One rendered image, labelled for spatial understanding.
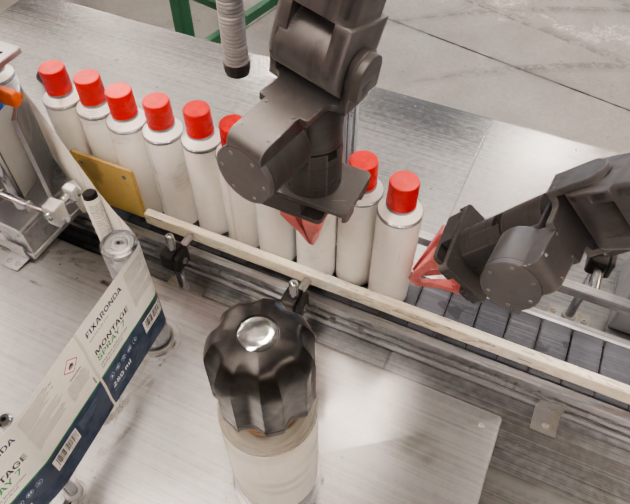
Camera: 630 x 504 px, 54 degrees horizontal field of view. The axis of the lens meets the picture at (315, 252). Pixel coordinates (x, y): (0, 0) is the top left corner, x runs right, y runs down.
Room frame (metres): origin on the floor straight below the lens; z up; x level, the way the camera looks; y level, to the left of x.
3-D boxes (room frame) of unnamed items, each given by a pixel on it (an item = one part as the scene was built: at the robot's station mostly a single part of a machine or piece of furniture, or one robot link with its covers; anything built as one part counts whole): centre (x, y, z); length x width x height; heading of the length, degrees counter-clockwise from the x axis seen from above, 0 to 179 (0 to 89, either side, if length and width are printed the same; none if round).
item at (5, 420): (0.21, 0.25, 0.97); 0.02 x 0.02 x 0.19
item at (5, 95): (0.61, 0.37, 1.08); 0.03 x 0.02 x 0.02; 65
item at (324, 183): (0.44, 0.00, 1.12); 0.10 x 0.07 x 0.07; 65
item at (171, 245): (0.52, 0.18, 0.89); 0.06 x 0.03 x 0.12; 155
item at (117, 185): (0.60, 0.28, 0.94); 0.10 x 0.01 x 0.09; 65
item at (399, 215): (0.46, -0.09, 0.98); 0.05 x 0.05 x 0.20
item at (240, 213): (0.55, 0.09, 0.98); 0.05 x 0.05 x 0.20
